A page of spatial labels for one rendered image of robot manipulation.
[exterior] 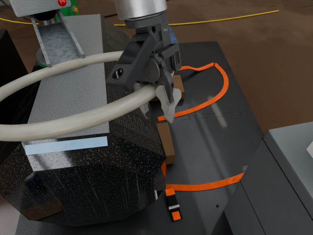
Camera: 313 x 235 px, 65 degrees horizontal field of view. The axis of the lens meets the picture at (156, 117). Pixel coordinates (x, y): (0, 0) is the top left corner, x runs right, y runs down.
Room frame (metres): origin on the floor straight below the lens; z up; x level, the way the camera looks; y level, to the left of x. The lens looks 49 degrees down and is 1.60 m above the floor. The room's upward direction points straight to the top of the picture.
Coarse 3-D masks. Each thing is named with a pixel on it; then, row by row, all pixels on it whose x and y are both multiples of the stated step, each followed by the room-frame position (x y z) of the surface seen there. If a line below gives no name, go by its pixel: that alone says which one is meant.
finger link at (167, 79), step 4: (160, 68) 0.37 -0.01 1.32; (164, 68) 0.36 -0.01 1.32; (160, 72) 0.36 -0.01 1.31; (164, 72) 0.36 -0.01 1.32; (168, 72) 0.37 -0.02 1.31; (160, 76) 0.36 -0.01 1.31; (164, 76) 0.36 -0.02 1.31; (168, 76) 0.36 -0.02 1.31; (160, 80) 0.36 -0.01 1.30; (164, 80) 0.35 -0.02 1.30; (168, 80) 0.35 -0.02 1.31; (172, 80) 0.36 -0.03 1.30; (160, 84) 0.36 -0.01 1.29; (164, 84) 0.35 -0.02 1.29; (168, 84) 0.35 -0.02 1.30; (172, 84) 0.36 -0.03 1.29; (168, 88) 0.35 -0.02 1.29; (172, 88) 0.35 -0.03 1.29; (168, 92) 0.34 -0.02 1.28; (172, 92) 0.35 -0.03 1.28; (168, 96) 0.34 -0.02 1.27; (172, 96) 0.35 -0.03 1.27; (172, 100) 0.34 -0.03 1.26
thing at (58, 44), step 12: (60, 12) 1.00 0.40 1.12; (60, 24) 0.98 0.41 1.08; (48, 36) 0.88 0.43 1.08; (60, 36) 0.88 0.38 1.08; (72, 36) 0.80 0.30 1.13; (48, 48) 0.79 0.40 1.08; (60, 48) 0.79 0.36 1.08; (72, 48) 0.79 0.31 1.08; (48, 60) 0.65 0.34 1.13; (60, 60) 0.72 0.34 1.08
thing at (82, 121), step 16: (64, 64) 0.66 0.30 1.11; (80, 64) 0.67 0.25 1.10; (16, 80) 0.55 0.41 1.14; (32, 80) 0.58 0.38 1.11; (0, 96) 0.47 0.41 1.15; (128, 96) 0.33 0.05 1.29; (144, 96) 0.34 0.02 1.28; (96, 112) 0.29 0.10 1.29; (112, 112) 0.29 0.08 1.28; (128, 112) 0.31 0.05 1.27; (0, 128) 0.27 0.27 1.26; (16, 128) 0.26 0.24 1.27; (32, 128) 0.26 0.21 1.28; (48, 128) 0.26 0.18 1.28; (64, 128) 0.26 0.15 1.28; (80, 128) 0.26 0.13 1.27
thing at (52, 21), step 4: (48, 12) 1.03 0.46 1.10; (52, 12) 1.05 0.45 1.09; (36, 16) 1.02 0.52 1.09; (40, 16) 1.02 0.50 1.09; (44, 16) 1.02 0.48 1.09; (48, 16) 1.03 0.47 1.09; (52, 16) 1.04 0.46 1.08; (40, 20) 1.03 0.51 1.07; (44, 20) 1.02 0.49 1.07; (48, 20) 1.03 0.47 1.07; (52, 20) 1.04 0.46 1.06; (56, 20) 1.08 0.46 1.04; (40, 24) 1.03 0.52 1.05; (44, 24) 1.03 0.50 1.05; (48, 24) 1.03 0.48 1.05
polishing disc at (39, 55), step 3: (39, 48) 1.09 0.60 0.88; (39, 51) 1.07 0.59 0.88; (36, 54) 1.04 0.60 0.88; (39, 54) 1.04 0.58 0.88; (42, 54) 1.04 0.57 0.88; (36, 57) 1.02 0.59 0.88; (39, 57) 1.02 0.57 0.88; (42, 57) 1.02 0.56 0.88; (39, 60) 0.99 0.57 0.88; (42, 60) 0.99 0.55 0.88; (42, 63) 0.97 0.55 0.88; (45, 63) 0.97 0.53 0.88
